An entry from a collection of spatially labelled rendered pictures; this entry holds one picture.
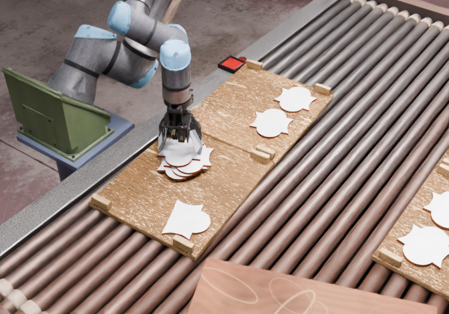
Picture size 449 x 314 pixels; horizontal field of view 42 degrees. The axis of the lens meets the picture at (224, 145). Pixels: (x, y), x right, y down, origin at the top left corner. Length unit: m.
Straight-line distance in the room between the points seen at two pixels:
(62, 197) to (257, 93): 0.74
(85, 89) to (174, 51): 0.47
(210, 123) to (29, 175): 1.52
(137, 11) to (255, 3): 3.12
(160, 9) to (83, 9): 2.79
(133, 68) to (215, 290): 0.85
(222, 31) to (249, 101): 2.30
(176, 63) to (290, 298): 0.62
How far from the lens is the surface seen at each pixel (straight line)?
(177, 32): 1.57
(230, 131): 1.82
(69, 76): 1.84
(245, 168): 1.70
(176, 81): 1.48
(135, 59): 1.86
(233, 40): 4.12
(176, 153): 1.68
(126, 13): 1.52
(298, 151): 1.79
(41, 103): 1.81
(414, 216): 1.65
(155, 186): 1.65
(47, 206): 1.68
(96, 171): 1.75
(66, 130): 1.79
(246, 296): 1.28
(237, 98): 1.96
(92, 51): 1.84
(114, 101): 3.57
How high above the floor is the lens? 2.09
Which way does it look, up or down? 41 degrees down
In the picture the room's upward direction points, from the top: 1 degrees clockwise
